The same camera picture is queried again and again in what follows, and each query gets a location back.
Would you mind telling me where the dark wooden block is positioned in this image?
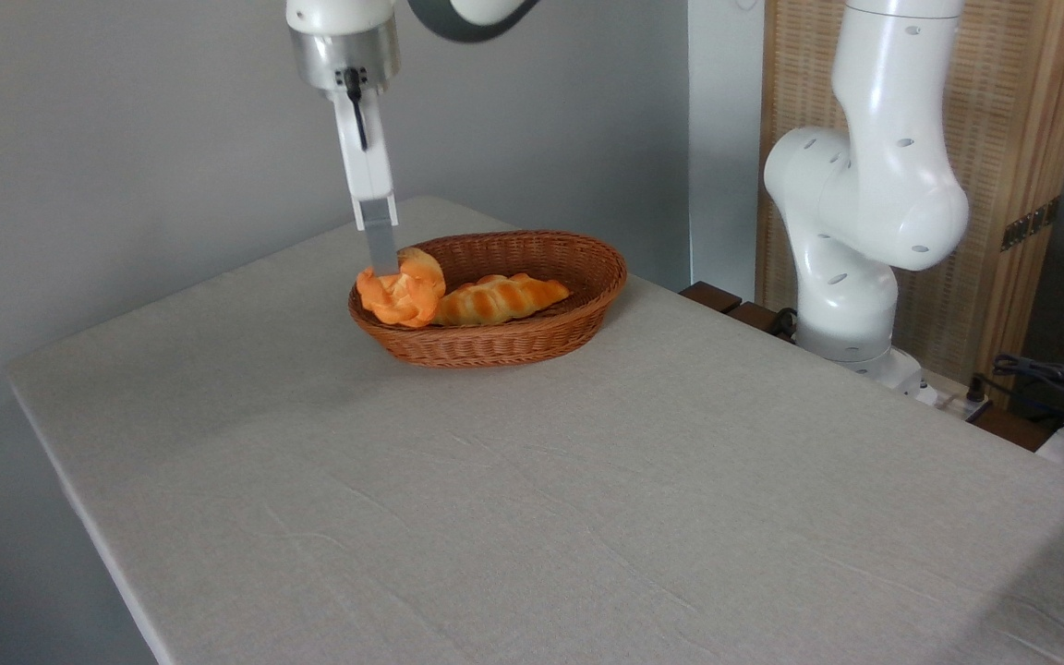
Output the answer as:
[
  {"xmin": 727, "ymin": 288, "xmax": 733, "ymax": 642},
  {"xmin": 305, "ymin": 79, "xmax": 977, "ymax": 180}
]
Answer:
[
  {"xmin": 726, "ymin": 301, "xmax": 797, "ymax": 343},
  {"xmin": 679, "ymin": 281, "xmax": 744, "ymax": 315}
]

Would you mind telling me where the orange croissant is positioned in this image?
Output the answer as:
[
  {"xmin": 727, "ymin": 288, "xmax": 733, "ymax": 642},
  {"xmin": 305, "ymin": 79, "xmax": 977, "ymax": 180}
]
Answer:
[{"xmin": 354, "ymin": 246, "xmax": 449, "ymax": 330}]

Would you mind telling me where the golden braided bread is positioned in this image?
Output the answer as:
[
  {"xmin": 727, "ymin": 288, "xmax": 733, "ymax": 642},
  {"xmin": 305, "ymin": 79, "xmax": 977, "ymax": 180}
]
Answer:
[{"xmin": 430, "ymin": 272, "xmax": 573, "ymax": 328}]

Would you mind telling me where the beige tablecloth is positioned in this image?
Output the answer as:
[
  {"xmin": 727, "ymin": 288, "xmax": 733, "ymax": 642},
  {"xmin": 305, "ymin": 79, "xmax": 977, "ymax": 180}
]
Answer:
[{"xmin": 7, "ymin": 196, "xmax": 1064, "ymax": 665}]

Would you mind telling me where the wooden woven folding screen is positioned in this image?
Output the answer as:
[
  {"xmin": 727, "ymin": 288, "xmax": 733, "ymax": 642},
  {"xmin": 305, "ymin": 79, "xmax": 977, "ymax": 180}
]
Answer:
[{"xmin": 757, "ymin": 0, "xmax": 1064, "ymax": 400}]

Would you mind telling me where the brown wooden board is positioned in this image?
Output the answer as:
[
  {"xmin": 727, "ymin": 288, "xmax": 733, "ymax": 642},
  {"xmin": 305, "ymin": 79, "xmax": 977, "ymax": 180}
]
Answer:
[{"xmin": 973, "ymin": 406, "xmax": 1054, "ymax": 453}]

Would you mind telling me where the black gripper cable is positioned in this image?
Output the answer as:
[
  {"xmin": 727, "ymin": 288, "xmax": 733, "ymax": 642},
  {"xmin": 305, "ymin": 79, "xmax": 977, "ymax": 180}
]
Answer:
[{"xmin": 344, "ymin": 66, "xmax": 370, "ymax": 153}]

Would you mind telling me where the brown wicker basket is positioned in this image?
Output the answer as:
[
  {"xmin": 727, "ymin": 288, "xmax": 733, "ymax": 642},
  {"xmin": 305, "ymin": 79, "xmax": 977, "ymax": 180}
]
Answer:
[{"xmin": 347, "ymin": 230, "xmax": 629, "ymax": 369}]

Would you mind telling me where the bundle of black cables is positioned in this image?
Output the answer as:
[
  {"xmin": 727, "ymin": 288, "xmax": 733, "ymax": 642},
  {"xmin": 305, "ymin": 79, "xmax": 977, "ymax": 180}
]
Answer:
[{"xmin": 969, "ymin": 353, "xmax": 1064, "ymax": 437}]

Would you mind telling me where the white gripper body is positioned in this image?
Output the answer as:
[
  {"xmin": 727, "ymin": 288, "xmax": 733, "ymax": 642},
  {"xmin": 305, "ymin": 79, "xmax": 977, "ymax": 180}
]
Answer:
[{"xmin": 332, "ymin": 86, "xmax": 397, "ymax": 202}]

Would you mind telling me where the dark metal screen hinge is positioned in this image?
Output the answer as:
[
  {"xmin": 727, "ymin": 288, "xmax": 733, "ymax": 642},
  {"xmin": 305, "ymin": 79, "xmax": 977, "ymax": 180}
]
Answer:
[{"xmin": 1000, "ymin": 196, "xmax": 1062, "ymax": 253}]

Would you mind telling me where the white power strip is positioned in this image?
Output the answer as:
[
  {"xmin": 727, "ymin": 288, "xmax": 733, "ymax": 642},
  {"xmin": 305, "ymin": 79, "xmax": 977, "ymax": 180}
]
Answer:
[{"xmin": 901, "ymin": 369, "xmax": 974, "ymax": 415}]

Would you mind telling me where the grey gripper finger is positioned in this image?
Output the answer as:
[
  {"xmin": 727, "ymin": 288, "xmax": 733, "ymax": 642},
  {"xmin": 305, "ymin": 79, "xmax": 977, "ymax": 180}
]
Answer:
[{"xmin": 353, "ymin": 193, "xmax": 402, "ymax": 279}]

